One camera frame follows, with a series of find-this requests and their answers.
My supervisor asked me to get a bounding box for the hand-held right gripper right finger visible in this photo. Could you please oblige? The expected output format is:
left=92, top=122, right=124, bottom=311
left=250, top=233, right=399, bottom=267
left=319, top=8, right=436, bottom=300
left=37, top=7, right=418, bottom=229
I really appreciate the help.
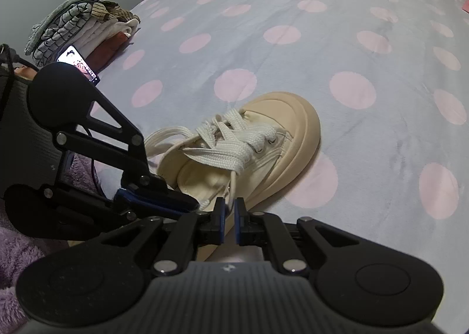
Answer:
left=234, top=198, right=363, bottom=277

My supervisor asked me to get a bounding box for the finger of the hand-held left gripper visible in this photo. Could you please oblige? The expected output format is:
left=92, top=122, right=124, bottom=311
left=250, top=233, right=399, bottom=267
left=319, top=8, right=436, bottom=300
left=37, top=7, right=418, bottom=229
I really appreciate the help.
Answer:
left=41, top=187, right=184, bottom=242
left=54, top=92, right=201, bottom=213

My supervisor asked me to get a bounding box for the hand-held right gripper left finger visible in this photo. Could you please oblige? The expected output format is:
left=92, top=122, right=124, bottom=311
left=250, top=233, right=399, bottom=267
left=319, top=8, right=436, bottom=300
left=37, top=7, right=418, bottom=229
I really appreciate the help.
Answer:
left=95, top=198, right=225, bottom=277

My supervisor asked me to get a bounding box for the white shoelace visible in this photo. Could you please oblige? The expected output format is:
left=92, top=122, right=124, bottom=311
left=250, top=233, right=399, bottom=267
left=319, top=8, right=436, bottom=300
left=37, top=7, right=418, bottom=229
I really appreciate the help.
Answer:
left=145, top=108, right=278, bottom=210

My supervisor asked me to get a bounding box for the beige canvas shoe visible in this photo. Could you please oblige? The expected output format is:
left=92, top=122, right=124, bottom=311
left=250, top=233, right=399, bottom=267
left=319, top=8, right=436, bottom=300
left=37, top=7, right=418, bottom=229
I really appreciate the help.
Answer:
left=156, top=91, right=322, bottom=262

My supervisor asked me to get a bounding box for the smartphone with lit screen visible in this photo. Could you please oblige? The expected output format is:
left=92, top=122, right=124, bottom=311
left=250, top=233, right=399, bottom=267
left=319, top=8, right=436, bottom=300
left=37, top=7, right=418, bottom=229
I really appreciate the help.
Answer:
left=57, top=45, right=101, bottom=84

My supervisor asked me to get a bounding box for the rust folded garment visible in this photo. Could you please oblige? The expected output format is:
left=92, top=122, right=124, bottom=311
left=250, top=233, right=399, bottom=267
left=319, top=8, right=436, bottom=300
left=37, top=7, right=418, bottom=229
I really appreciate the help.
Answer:
left=86, top=31, right=132, bottom=71

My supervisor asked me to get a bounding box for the stack of folded clothes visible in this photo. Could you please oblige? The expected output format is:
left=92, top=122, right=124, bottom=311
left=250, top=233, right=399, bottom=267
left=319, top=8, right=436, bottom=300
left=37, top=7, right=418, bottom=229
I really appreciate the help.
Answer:
left=25, top=0, right=109, bottom=65

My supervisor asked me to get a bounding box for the purple fuzzy garment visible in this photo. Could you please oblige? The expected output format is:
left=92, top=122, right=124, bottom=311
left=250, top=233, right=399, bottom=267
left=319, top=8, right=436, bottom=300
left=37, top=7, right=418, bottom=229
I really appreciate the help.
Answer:
left=0, top=154, right=100, bottom=324

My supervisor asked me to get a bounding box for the white folded garment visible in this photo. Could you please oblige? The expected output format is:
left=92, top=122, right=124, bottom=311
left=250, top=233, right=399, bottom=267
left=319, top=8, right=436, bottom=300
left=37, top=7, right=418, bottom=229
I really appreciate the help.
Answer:
left=75, top=17, right=142, bottom=58

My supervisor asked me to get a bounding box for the tan folded garment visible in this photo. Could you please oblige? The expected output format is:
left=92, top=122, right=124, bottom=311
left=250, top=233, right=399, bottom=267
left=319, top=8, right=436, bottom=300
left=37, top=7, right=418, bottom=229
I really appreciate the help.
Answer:
left=90, top=0, right=131, bottom=22

